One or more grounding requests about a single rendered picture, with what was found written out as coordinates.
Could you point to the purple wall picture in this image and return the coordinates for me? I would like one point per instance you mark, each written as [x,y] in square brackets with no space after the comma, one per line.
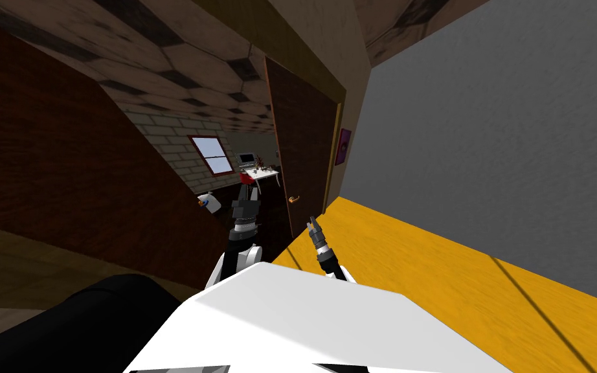
[343,146]

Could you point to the dark brown door leaf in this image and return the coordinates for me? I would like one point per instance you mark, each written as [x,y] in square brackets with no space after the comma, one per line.
[303,150]

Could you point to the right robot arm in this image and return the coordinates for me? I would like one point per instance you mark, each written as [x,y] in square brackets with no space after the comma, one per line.
[332,261]

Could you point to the white table with clutter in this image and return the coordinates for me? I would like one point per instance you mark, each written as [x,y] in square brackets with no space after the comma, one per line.
[265,172]

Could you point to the red framed window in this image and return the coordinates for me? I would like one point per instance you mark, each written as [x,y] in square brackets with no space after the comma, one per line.
[211,155]

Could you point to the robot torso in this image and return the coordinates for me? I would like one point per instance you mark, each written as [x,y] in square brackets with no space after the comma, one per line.
[298,321]

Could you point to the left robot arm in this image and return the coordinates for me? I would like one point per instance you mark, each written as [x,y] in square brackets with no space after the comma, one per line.
[86,326]

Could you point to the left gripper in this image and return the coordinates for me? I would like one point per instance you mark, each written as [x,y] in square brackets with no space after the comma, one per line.
[245,210]

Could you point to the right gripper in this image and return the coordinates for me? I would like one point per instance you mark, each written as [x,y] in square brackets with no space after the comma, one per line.
[317,237]

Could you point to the red chair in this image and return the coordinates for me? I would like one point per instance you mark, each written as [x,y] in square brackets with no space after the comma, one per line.
[246,178]

